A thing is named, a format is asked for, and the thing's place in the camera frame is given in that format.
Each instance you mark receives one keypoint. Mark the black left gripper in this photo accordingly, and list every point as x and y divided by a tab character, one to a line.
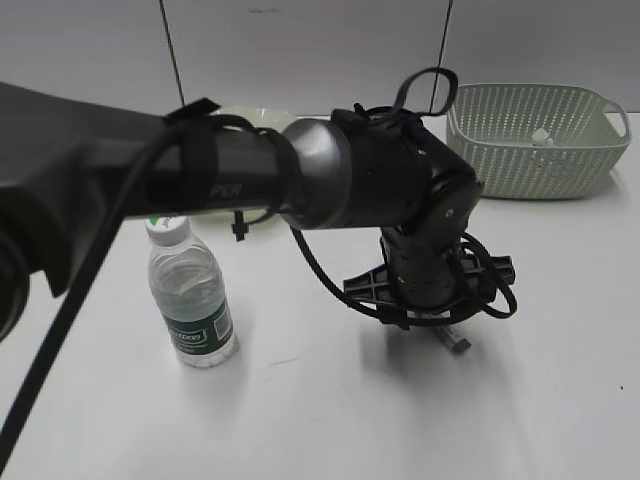
418	286

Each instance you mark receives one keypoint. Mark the grey eraser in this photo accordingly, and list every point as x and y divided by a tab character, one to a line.
452	339

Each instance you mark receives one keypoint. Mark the waste paper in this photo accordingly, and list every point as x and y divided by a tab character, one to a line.
541	137

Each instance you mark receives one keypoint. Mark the clear water bottle green label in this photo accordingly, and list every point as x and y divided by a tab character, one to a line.
187	285

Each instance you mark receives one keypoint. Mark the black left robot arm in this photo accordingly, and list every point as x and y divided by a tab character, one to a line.
70	168

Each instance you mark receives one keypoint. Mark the green plastic basket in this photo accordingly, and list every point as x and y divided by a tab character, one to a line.
490	127

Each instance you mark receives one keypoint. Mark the translucent green wavy plate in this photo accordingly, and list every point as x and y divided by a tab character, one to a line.
260	117

